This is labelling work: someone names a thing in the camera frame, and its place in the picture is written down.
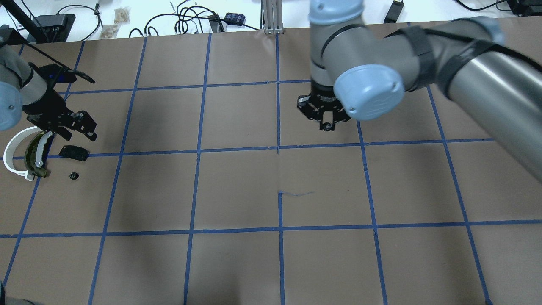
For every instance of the black camera stand base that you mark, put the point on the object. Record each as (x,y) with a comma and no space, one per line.
(56,28)

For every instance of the aluminium frame post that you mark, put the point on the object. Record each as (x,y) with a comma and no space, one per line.
(271,20)

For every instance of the black power adapter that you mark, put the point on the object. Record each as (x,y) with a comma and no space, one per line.
(394,12)

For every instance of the white curved plastic bracket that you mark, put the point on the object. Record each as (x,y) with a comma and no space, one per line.
(14,160)

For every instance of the black curved pad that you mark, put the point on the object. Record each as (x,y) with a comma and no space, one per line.
(74,152)

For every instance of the olive brake shoe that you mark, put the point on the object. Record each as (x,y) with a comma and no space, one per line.
(36,152)

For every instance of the bag of small parts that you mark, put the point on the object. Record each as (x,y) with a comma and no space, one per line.
(109,31)
(121,15)

